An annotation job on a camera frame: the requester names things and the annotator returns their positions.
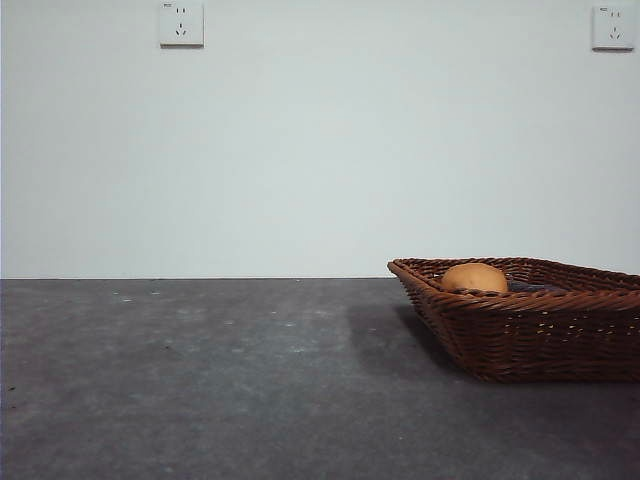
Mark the brown potato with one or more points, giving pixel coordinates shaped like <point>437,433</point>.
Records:
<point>472,279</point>

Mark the purple eggplant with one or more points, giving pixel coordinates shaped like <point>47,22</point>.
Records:
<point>530,286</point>

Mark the brown wicker basket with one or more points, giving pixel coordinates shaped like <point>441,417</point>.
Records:
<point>525,345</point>

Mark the white wall socket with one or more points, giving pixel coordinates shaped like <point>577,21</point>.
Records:
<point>610,29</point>
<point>181,25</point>

